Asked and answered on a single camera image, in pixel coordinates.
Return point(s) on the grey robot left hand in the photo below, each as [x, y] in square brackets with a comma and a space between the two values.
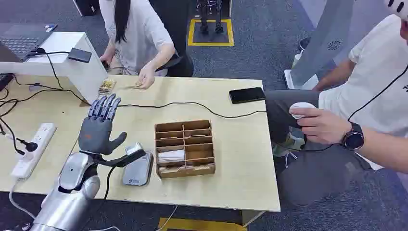
[95, 134]

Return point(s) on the small clear box of cards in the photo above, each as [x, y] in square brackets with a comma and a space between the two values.
[107, 86]

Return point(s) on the grey flat card reader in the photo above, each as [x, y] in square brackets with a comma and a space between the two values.
[137, 172]

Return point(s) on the white desk riser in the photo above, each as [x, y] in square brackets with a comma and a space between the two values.
[86, 76]

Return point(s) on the white power strip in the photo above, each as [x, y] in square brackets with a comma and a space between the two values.
[33, 151]

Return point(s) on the black power plug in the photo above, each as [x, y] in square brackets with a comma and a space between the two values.
[30, 146]

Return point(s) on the person's hand on desk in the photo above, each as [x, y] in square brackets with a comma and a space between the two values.
[145, 79]

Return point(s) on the white card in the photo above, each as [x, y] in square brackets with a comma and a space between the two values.
[171, 156]

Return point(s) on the wooden card box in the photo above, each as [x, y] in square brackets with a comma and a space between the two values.
[191, 153]

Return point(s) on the black device at desk edge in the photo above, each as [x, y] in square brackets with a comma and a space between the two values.
[4, 81]

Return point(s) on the person seated across desk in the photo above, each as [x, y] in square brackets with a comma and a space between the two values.
[143, 35]

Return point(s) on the dark laptop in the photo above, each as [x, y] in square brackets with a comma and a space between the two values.
[19, 41]

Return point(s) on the yellow floor tape strip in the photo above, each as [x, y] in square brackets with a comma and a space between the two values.
[197, 224]

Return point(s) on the yellow square floor tape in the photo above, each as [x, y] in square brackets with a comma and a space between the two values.
[191, 32]

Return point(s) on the black smartphone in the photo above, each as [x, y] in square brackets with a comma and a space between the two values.
[247, 95]

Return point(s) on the black robot legs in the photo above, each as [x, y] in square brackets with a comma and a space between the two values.
[210, 16]

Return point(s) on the green sports shoe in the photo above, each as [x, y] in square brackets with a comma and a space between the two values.
[288, 145]

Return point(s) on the white handheld controller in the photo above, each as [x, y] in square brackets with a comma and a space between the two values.
[299, 106]

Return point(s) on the person's hand holding controller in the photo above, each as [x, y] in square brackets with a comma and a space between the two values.
[318, 126]

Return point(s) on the black wristwatch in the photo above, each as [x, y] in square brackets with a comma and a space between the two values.
[353, 138]

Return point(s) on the person with controller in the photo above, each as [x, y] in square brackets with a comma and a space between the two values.
[379, 79]

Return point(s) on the white headset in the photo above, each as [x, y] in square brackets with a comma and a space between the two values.
[398, 7]

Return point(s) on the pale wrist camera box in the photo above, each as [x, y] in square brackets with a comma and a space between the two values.
[135, 150]

